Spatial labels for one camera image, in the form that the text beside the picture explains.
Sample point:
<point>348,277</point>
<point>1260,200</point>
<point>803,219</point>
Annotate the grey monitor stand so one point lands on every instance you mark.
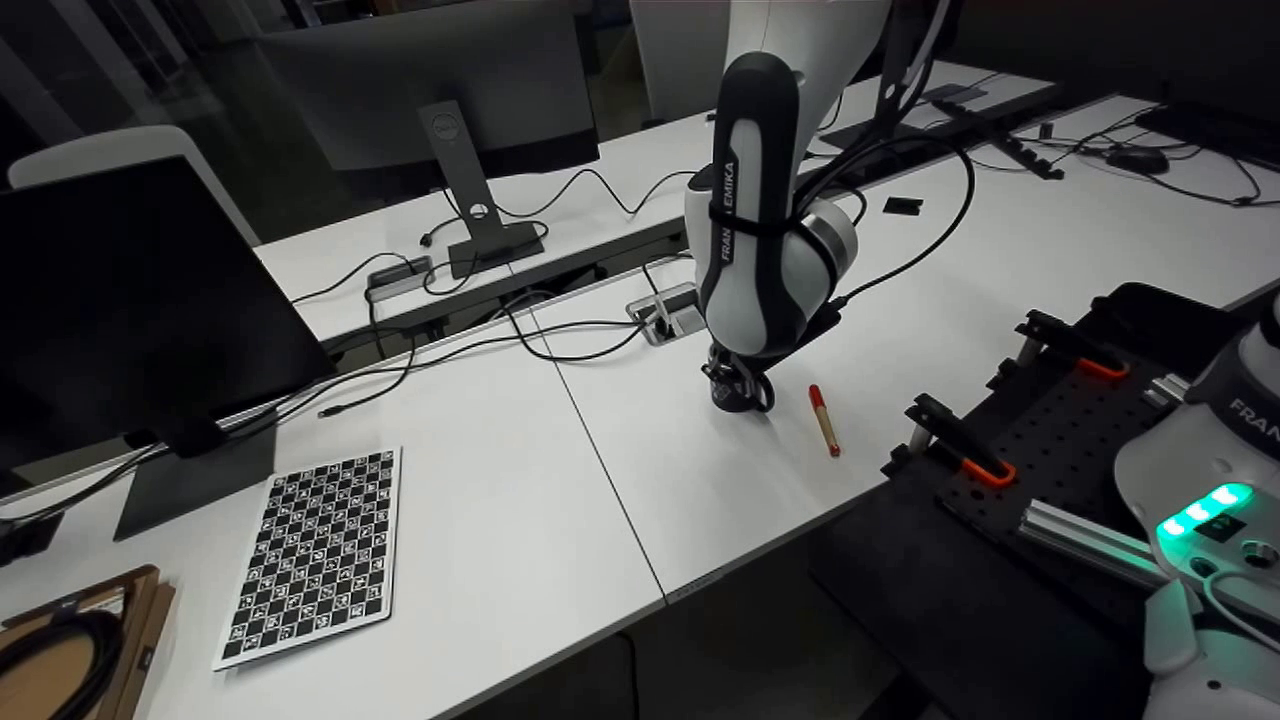
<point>461,174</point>

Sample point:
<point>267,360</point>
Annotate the grey docking hub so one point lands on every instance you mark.
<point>396,277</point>

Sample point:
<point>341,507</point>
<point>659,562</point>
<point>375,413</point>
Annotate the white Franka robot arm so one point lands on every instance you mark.
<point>755,200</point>

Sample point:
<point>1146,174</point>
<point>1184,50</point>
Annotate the black equipment with green light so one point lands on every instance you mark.
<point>1066,426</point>

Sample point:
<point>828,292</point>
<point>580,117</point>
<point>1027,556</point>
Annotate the red marker pen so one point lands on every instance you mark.
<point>824,420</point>

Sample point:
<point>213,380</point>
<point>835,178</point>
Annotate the black white calibration checkerboard sheet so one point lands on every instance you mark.
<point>313,562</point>

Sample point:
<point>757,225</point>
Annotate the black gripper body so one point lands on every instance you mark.
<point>736,360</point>

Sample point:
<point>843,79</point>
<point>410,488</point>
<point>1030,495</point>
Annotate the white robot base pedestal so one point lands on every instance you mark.
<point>1200,440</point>

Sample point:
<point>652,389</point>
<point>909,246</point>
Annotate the grey backed computer monitor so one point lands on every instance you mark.
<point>427,66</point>

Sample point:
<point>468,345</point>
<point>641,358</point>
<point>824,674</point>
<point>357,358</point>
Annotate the dark flat monitor base plate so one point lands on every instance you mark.
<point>192,485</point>

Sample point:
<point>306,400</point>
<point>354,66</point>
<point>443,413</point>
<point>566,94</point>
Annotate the black computer monitor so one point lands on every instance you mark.
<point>134,307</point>

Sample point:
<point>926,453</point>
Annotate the black power adapter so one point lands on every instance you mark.
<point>1139,159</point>

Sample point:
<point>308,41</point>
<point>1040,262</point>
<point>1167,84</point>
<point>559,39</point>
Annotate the aluminium extrusion bar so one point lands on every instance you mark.
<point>1086,547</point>

